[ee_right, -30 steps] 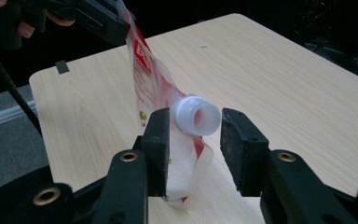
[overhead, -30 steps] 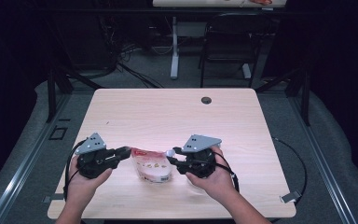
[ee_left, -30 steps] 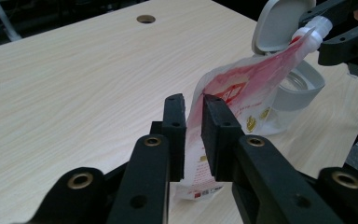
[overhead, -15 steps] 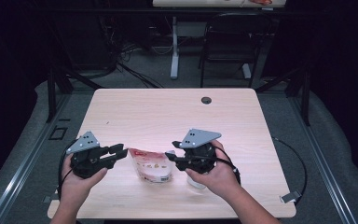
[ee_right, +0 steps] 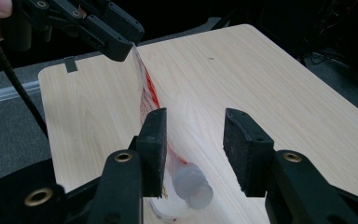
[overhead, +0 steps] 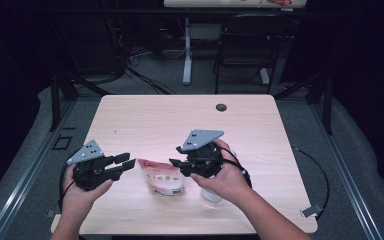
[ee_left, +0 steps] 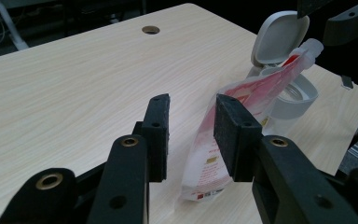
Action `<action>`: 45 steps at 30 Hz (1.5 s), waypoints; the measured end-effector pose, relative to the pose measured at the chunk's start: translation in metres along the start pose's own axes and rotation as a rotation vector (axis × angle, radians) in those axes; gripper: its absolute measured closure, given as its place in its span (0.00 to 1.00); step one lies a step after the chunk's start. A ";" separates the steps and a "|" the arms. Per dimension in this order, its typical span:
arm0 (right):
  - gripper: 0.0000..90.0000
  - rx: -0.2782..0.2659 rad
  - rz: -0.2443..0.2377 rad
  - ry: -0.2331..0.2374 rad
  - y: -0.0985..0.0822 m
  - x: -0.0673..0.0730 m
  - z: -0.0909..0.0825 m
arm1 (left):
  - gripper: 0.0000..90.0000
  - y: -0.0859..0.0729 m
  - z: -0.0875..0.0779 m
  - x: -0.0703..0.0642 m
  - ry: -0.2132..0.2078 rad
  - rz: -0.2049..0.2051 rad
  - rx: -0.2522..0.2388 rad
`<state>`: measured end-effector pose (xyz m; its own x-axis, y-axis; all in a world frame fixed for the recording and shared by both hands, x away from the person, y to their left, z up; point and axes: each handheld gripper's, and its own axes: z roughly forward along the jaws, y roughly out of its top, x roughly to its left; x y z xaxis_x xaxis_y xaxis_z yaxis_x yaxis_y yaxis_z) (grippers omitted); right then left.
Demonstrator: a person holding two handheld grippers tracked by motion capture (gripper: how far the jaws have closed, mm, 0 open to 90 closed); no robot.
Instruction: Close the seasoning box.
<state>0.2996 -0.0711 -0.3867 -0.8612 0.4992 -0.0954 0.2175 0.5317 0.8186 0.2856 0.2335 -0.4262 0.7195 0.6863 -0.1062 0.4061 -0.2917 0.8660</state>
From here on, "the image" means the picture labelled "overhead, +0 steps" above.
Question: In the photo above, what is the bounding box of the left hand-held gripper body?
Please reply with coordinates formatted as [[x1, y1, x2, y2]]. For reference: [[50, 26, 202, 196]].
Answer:
[[66, 139, 116, 192]]

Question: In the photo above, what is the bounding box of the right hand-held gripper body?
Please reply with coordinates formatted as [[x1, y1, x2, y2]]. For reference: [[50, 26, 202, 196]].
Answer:
[[175, 129, 225, 179]]

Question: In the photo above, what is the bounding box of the clear snack bag red print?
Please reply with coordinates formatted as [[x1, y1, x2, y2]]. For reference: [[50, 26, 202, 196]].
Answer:
[[137, 158, 187, 197]]

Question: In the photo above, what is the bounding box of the person's left hand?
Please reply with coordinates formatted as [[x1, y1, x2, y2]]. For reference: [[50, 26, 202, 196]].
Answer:
[[61, 164, 114, 216]]

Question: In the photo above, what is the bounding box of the person's right hand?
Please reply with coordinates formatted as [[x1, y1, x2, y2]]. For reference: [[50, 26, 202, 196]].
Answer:
[[190, 138, 248, 205]]

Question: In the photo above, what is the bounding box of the white background desk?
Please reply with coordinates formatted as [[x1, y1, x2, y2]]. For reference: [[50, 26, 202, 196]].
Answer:
[[163, 0, 308, 86]]

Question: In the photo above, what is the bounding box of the black chair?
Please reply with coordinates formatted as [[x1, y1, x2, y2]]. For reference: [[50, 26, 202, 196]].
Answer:
[[212, 12, 296, 96]]

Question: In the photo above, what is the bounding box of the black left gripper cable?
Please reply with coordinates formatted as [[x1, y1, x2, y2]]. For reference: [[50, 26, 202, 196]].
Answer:
[[57, 162, 76, 212]]

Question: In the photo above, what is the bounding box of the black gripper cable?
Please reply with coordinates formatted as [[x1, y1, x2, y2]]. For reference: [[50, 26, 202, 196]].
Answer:
[[57, 162, 76, 212], [221, 146, 253, 188]]

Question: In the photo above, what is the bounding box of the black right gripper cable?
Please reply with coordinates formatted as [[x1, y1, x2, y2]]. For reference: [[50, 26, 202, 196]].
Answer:
[[221, 146, 253, 188]]

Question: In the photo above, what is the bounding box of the aluminium floor rail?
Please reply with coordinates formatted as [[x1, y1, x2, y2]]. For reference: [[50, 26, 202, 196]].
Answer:
[[0, 99, 78, 240], [308, 99, 384, 240]]

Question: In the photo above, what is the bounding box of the black frame post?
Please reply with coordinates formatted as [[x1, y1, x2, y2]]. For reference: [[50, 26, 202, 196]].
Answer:
[[49, 68, 62, 132]]

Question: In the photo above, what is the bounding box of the bundle of floor cables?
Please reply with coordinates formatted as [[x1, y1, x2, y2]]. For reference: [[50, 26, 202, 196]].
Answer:
[[123, 44, 178, 96]]

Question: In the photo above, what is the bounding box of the black cable beside table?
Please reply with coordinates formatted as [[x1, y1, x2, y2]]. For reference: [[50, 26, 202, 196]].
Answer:
[[292, 147, 330, 214]]

